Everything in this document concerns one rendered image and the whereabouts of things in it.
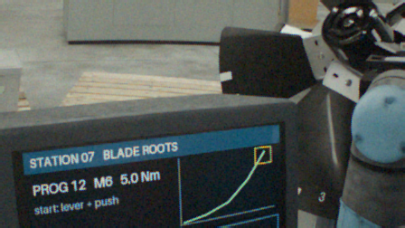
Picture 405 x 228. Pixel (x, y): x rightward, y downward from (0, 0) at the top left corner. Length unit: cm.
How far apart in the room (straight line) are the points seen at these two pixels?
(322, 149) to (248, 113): 66
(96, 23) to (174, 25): 89
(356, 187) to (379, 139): 8
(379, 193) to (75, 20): 593
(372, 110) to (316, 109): 43
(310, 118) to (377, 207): 40
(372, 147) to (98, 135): 37
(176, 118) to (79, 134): 6
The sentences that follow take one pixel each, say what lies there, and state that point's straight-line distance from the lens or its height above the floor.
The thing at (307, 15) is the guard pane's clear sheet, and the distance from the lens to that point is 236.
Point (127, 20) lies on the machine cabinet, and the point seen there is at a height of 29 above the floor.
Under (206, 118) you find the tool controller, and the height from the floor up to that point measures 125.
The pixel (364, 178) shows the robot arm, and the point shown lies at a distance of 65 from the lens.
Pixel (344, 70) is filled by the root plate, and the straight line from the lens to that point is 108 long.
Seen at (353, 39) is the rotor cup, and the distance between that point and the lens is 104.
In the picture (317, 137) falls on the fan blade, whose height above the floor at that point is 103.
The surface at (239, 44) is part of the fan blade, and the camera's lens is 126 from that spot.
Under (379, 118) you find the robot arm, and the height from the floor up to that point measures 119.
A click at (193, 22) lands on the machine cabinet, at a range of 668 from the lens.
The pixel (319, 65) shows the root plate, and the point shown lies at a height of 112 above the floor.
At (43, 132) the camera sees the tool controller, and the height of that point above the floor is 125.
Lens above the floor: 136
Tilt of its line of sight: 21 degrees down
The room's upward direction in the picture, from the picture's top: 4 degrees clockwise
